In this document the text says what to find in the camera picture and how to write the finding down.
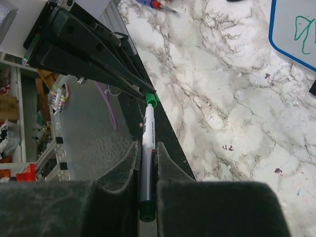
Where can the green marker cap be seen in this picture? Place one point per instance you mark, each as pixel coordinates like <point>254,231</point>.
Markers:
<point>151,99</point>

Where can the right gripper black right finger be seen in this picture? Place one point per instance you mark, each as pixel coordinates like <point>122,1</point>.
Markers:
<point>188,208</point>

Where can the orange handled screwdriver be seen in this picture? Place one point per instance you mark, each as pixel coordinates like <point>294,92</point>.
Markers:
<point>156,5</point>

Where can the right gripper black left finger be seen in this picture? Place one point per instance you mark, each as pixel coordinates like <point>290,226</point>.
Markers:
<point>106,207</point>

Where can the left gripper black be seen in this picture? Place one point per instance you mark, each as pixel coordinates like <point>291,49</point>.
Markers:
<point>60,42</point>

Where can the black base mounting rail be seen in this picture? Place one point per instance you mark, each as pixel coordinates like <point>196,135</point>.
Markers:
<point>158,111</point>

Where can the white marker pen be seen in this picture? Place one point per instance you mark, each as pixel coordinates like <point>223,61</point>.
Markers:
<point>146,191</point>

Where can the blue framed whiteboard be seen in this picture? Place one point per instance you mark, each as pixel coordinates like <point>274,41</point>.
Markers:
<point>292,30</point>

